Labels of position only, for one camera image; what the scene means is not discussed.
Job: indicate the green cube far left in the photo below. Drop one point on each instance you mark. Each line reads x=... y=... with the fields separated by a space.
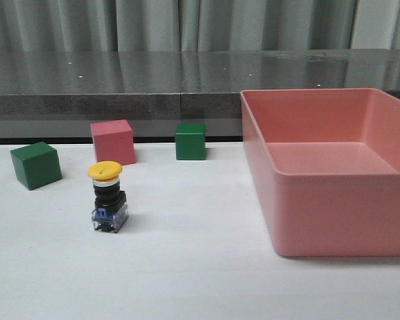
x=36 y=165

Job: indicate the pink plastic bin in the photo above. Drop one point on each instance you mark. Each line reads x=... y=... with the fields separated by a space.
x=326 y=168

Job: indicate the green cube near bin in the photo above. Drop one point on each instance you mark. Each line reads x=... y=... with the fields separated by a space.
x=190 y=141

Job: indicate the grey stone ledge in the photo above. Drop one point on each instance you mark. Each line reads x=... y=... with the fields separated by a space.
x=55 y=97

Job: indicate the yellow push button switch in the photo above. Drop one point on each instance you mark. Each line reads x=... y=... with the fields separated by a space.
x=111 y=208

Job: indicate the pink wooden cube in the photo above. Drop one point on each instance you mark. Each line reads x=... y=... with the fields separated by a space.
x=113 y=141

